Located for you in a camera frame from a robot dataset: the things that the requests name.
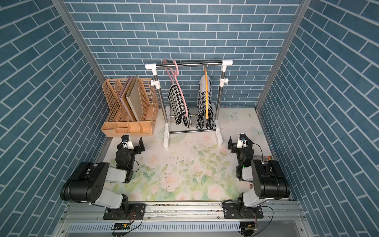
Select orange plastic hanger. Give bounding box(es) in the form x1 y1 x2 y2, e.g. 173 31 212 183
204 66 209 120

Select pink plastic hanger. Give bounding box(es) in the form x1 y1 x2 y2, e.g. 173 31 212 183
166 60 188 117

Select floral table mat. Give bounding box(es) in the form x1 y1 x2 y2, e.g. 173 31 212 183
105 108 271 202

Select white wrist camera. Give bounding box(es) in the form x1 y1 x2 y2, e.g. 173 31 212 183
236 133 247 149
121 134 134 150

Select white and steel clothes rack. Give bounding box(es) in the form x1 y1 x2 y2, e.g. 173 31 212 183
145 59 234 149

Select houndstooth black white scarf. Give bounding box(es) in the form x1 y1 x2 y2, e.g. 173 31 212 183
168 84 192 128

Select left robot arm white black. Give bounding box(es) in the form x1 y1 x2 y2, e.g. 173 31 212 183
60 134 145 213

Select colourful children's picture book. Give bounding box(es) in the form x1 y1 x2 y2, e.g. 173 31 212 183
253 155 273 162

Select beige book in organizer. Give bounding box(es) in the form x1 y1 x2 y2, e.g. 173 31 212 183
127 76 143 121

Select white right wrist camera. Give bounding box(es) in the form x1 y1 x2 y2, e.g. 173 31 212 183
236 133 247 149

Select green circuit board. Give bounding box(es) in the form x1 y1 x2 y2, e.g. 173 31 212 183
111 223 131 232

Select peach plastic desk organizer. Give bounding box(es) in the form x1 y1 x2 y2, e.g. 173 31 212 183
101 76 159 137

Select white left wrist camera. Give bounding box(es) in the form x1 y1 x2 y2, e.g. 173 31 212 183
121 134 134 150

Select smiley face knit scarf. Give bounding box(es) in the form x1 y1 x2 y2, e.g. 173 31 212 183
196 75 216 130

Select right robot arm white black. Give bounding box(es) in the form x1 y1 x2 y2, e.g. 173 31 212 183
224 133 290 219

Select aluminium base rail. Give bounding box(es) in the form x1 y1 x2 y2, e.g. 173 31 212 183
54 199 312 237

